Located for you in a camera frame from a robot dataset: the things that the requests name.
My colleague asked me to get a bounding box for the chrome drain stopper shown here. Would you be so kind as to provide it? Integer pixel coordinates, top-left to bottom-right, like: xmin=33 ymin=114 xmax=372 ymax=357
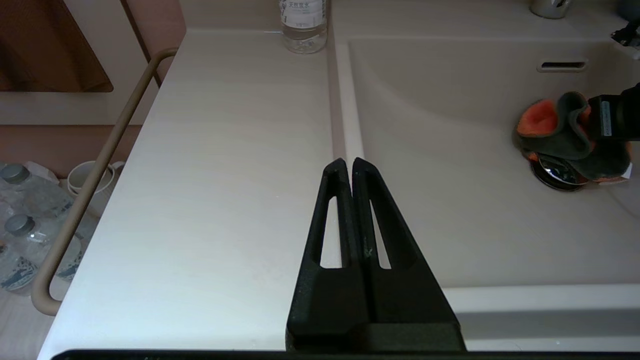
xmin=530 ymin=152 xmax=591 ymax=192

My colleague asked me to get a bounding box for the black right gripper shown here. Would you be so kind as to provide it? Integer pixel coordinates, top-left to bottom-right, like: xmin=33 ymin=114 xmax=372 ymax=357
xmin=587 ymin=82 xmax=640 ymax=143

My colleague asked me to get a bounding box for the beige towel rail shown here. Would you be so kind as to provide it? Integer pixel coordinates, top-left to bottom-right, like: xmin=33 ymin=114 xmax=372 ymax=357
xmin=31 ymin=47 xmax=180 ymax=317

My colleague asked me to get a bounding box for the white round cup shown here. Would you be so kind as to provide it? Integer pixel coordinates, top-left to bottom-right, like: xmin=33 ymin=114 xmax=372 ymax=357
xmin=66 ymin=160 xmax=126 ymax=202

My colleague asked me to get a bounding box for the clear water bottle grey cap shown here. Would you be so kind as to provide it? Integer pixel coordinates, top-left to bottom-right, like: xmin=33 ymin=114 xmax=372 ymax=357
xmin=0 ymin=162 xmax=76 ymax=228
xmin=0 ymin=240 xmax=40 ymax=297
xmin=4 ymin=215 xmax=97 ymax=282

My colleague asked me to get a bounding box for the orange microfibre cloth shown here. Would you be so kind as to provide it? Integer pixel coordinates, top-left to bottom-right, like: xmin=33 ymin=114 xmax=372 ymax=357
xmin=516 ymin=91 xmax=633 ymax=183

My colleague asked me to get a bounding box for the empty clear plastic bottle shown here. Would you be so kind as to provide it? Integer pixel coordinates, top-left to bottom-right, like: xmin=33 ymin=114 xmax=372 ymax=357
xmin=279 ymin=0 xmax=328 ymax=55

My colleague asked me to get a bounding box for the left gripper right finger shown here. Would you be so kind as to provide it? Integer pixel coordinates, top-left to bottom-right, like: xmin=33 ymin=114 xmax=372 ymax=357
xmin=352 ymin=157 xmax=462 ymax=328

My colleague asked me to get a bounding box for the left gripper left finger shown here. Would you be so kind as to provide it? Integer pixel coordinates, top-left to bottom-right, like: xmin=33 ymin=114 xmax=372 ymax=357
xmin=286 ymin=158 xmax=372 ymax=352

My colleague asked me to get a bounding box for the white wash basin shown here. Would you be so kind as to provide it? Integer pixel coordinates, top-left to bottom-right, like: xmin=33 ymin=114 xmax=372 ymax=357
xmin=37 ymin=0 xmax=640 ymax=353

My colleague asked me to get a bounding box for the chrome faucet dark handle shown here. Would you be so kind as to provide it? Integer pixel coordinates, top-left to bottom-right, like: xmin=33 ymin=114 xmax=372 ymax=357
xmin=530 ymin=0 xmax=573 ymax=20

